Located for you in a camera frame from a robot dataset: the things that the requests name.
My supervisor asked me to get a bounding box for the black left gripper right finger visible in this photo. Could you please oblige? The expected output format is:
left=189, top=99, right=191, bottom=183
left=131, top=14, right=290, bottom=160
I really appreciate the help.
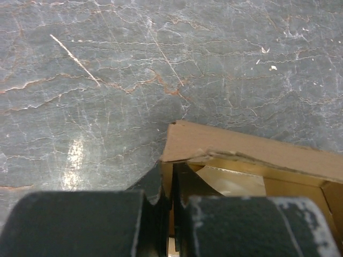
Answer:
left=172, top=162, right=222, bottom=256

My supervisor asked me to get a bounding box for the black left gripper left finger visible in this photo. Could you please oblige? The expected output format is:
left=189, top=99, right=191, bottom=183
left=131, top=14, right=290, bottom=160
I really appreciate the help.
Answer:
left=127, top=161, right=170, bottom=256

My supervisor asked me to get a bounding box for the brown cardboard paper box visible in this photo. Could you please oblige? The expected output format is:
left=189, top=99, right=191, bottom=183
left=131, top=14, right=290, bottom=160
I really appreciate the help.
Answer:
left=161, top=120, right=342, bottom=247

